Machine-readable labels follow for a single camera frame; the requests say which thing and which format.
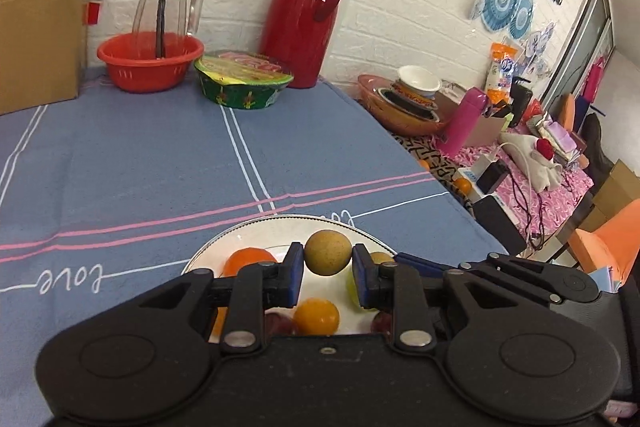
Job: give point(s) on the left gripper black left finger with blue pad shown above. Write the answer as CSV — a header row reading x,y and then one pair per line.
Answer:
x,y
144,358

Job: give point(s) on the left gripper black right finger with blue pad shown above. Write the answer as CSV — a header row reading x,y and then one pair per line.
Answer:
x,y
447,406

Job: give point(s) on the brown round kiwi fruit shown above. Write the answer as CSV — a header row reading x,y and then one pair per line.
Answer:
x,y
327,252

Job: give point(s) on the large orange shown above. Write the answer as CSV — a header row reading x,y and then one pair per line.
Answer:
x,y
218,324

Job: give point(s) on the red apple on plate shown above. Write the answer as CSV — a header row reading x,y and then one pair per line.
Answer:
x,y
278,324

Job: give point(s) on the dark red plum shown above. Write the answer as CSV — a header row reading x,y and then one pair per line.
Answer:
x,y
382,324

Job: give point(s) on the orange on plate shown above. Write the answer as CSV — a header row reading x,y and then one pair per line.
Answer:
x,y
243,257

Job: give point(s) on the blue striped tablecloth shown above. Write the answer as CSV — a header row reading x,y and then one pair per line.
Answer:
x,y
109,195

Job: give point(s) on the orange near gripper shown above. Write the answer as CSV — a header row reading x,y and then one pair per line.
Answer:
x,y
316,317

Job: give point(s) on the pink water bottle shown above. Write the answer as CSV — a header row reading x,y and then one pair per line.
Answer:
x,y
462,122

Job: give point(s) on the orange brown bowl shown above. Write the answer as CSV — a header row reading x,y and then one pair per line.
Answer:
x,y
401,111

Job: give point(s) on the white cup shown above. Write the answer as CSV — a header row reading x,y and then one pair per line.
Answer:
x,y
418,80

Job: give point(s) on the orange white snack bag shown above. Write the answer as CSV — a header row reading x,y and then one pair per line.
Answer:
x,y
499,77

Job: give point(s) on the green instant noodle bowl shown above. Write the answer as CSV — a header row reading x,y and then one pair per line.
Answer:
x,y
241,80

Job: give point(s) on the red plastic basket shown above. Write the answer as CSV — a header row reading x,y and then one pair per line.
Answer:
x,y
132,66

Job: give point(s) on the black stirring stick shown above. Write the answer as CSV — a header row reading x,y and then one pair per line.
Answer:
x,y
160,29

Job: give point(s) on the brown cardboard box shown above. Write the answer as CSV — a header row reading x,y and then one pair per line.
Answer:
x,y
43,51

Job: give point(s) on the red thermos jug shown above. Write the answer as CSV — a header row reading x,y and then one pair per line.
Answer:
x,y
297,33

